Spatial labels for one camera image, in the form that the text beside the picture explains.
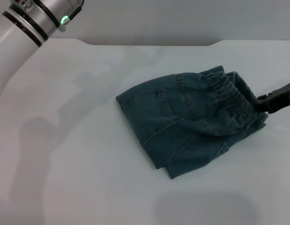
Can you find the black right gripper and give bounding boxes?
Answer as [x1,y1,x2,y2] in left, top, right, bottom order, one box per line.
[247,81,290,115]

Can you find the blue denim shorts with print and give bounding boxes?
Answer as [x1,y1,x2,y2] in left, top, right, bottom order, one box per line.
[115,65,269,180]

